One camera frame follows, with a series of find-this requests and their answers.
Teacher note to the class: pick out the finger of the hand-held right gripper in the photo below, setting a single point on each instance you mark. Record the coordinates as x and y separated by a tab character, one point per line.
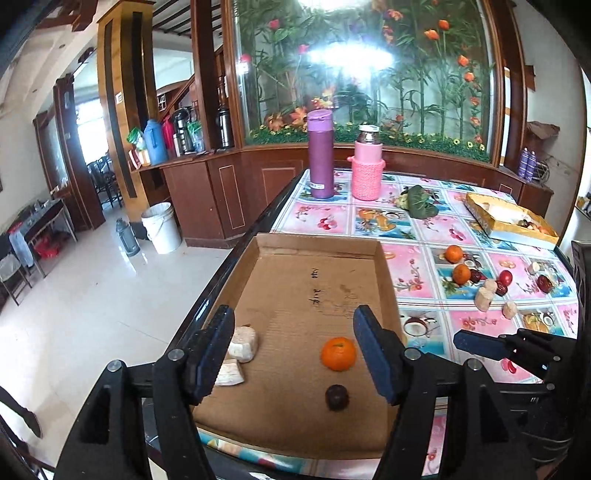
540	337
480	346

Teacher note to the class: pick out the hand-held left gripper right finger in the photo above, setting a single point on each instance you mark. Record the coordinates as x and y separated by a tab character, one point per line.
374	355

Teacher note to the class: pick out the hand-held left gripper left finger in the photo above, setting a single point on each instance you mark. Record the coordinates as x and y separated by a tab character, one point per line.
214	355

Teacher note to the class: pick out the orange tangerine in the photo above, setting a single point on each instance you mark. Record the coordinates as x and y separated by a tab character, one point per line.
461	273
453	254
339	354

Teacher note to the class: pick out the small beige yam chunk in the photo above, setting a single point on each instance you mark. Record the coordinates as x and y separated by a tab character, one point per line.
509	310

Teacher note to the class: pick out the large white yam chunk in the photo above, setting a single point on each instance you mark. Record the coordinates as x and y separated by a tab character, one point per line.
485	297

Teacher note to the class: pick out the small red date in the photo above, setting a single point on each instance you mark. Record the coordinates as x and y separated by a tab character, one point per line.
545	283

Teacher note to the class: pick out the round dark plum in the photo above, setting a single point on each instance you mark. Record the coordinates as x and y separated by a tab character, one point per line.
336	398

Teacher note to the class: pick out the large red date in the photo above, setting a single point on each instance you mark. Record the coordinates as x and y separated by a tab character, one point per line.
502	289

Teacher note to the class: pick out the red tomato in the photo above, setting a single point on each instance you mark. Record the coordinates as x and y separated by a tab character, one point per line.
506	277

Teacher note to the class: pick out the brown cardboard box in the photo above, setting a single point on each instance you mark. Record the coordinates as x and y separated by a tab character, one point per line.
295	323

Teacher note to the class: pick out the yellow gift box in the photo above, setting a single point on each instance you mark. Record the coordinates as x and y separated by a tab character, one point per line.
503	213

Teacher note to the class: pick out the white plastic bucket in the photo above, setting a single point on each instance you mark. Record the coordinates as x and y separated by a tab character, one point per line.
161	230

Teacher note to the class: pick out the pink fruit print tablecloth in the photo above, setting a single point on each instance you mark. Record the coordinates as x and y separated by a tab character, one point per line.
415	226

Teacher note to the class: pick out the grey floor kettle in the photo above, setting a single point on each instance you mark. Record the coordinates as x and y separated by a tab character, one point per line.
128	240

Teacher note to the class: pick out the green leafy vegetable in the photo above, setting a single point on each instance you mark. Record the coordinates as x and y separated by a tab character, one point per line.
420	203

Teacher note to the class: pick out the brown wooden cabinet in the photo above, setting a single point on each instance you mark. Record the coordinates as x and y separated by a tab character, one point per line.
231	194

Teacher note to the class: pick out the purple spray bottle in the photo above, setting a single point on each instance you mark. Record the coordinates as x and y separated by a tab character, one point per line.
532	164
523	162

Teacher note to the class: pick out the pink knit sleeve bottle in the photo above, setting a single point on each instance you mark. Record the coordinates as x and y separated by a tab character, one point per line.
367	175

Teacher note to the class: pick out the red plastic basin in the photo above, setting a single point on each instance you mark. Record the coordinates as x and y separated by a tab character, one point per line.
46	247

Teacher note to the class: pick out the purple thermos bottle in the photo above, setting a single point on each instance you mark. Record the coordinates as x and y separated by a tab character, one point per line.
321	157

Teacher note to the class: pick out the brown paper bag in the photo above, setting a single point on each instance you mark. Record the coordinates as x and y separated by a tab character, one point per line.
542	129

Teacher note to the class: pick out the red and yellow packet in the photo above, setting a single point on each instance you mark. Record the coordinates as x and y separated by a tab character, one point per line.
138	158

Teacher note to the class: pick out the dark wooden chairs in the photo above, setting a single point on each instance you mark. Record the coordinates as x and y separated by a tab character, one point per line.
99	175

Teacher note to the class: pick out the clear green plastic bag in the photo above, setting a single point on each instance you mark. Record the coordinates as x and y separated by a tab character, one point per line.
196	138

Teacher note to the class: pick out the dark side table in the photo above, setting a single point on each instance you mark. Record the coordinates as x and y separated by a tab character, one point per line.
44	217

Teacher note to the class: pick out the blue thermos jug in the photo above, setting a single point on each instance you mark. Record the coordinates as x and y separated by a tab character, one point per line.
155	143

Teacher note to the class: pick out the blue hanging cloth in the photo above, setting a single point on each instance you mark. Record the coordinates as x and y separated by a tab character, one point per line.
21	247

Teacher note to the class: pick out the black coffee pot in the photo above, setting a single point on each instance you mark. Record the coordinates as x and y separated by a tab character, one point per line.
183	134

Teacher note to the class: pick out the red thermos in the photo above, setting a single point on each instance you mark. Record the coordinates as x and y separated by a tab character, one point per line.
167	136

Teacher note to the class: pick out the black steel thermos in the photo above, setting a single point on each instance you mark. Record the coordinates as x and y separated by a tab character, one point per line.
225	129

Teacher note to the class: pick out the green snack bag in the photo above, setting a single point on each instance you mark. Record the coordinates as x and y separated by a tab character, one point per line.
137	137

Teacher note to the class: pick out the flower and bamboo glass panel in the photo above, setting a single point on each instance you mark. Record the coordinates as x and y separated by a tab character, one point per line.
415	92

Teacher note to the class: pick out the wooden pillar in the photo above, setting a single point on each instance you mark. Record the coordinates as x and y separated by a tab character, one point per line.
122	92

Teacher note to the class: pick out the metal frame chair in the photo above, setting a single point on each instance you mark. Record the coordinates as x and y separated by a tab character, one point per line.
9	272

